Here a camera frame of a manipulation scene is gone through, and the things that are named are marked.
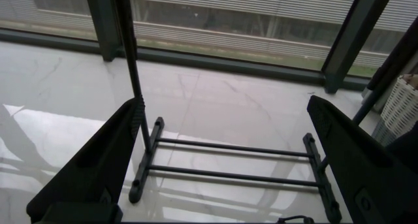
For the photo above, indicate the white laundry basket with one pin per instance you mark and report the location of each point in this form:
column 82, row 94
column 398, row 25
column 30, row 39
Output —
column 400, row 109

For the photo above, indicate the window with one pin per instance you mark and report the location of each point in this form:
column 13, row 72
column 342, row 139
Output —
column 228, row 21

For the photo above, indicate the black clothes rack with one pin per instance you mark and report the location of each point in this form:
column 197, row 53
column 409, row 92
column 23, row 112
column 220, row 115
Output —
column 130, row 54

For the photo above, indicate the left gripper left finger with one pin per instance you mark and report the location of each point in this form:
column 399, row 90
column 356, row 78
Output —
column 91, row 180

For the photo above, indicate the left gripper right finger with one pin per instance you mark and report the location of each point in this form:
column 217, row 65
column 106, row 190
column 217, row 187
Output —
column 359, row 178

